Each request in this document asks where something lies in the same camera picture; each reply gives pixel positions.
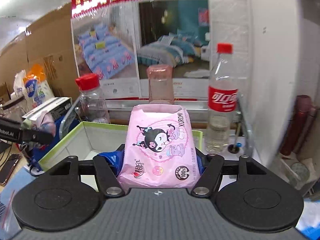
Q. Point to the pink translucent plastic cup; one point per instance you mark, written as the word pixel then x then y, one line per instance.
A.
pixel 160 84

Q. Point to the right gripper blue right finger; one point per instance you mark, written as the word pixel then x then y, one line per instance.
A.
pixel 201 161

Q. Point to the pink cartoon tissue pack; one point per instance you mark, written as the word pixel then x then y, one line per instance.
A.
pixel 159 149

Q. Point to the cola bottle red label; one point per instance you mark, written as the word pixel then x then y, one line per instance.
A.
pixel 222 100

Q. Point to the bedding poster blue quilt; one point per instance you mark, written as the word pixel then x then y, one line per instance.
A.
pixel 105 44

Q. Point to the dark red thermos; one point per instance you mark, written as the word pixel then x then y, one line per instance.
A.
pixel 302 108

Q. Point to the clear zip bag pack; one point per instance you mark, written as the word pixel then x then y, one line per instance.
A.
pixel 9 224

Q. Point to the blue machine box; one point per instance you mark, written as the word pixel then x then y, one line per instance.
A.
pixel 32 151

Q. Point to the smartphone with pink case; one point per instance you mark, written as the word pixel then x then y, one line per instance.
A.
pixel 8 167

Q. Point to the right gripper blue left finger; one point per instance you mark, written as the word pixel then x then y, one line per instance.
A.
pixel 114 160

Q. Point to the white black pen box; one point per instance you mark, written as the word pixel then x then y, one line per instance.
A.
pixel 57 107

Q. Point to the green cardboard box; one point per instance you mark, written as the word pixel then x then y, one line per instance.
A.
pixel 89 139

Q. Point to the white blue tissue package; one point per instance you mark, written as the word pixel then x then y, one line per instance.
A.
pixel 33 85

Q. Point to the brown cardboard sheet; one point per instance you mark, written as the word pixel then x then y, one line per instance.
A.
pixel 48 42

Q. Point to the bedding poster teal room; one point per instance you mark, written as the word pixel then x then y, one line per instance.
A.
pixel 175 33

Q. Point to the clear jar red lid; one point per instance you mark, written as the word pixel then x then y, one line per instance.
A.
pixel 92 99

